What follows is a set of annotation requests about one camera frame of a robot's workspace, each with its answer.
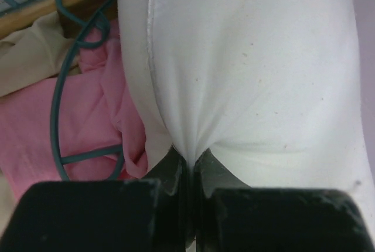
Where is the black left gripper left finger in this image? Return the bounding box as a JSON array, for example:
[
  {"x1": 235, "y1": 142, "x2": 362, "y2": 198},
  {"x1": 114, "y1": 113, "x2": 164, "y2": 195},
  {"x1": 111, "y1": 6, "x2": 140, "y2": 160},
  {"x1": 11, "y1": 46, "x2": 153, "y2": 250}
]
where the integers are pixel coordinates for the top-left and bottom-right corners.
[{"x1": 1, "y1": 149, "x2": 187, "y2": 252}]

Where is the pink cloth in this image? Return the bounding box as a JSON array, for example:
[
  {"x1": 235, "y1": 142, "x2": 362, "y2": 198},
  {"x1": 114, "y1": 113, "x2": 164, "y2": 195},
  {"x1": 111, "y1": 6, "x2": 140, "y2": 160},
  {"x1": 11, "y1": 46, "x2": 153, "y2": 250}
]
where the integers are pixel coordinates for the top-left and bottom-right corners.
[{"x1": 1, "y1": 20, "x2": 148, "y2": 199}]

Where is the wooden tray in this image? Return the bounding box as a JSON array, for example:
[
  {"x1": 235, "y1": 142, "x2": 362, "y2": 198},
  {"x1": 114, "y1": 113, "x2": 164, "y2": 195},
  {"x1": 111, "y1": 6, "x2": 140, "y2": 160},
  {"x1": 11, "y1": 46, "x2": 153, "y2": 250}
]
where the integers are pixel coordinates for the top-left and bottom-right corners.
[{"x1": 1, "y1": 0, "x2": 106, "y2": 38}]

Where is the grey clothes hanger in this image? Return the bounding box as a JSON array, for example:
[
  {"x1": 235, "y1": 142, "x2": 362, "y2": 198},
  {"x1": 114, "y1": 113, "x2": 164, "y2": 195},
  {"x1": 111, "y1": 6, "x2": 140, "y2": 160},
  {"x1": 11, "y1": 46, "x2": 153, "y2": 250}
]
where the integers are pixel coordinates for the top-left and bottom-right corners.
[{"x1": 1, "y1": 0, "x2": 125, "y2": 181}]

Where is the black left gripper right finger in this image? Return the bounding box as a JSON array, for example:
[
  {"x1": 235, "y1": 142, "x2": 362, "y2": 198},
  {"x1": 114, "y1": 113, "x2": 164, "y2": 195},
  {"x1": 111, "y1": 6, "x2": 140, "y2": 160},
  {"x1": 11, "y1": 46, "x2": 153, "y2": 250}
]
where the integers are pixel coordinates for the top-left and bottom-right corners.
[{"x1": 193, "y1": 151, "x2": 374, "y2": 251}]

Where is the white pillow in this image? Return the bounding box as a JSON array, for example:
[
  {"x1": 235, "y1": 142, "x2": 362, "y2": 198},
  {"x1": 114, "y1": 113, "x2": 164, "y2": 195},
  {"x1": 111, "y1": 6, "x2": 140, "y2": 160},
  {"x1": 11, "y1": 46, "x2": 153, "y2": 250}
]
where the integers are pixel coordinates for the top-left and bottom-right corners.
[{"x1": 118, "y1": 0, "x2": 374, "y2": 230}]

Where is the cream cloth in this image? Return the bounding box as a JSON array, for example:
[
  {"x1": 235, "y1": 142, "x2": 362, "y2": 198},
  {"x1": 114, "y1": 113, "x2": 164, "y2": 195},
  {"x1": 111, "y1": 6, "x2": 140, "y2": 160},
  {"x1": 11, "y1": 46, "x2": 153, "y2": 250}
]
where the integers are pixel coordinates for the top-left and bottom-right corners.
[{"x1": 1, "y1": 12, "x2": 73, "y2": 97}]

